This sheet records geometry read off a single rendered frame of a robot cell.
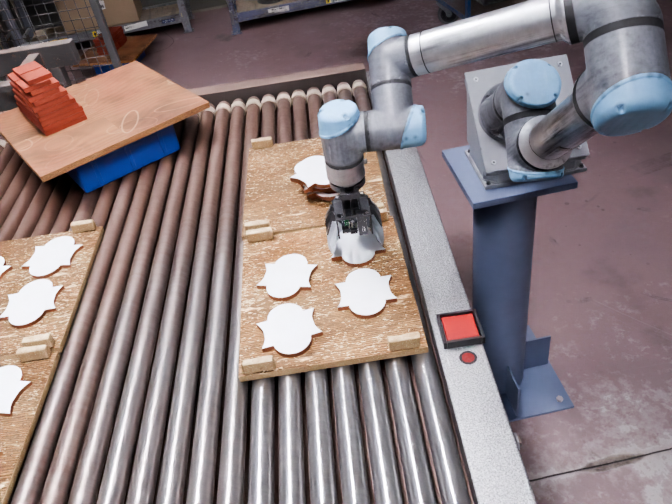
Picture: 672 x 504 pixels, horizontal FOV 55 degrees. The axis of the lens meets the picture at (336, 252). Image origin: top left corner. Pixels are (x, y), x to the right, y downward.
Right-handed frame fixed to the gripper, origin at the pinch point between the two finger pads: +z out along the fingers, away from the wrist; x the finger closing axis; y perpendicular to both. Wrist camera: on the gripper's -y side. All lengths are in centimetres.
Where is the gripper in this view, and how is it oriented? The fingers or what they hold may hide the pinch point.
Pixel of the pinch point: (356, 244)
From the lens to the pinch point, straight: 140.1
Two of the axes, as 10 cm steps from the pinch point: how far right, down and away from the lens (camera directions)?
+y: 1.0, 6.7, -7.3
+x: 9.9, -1.6, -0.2
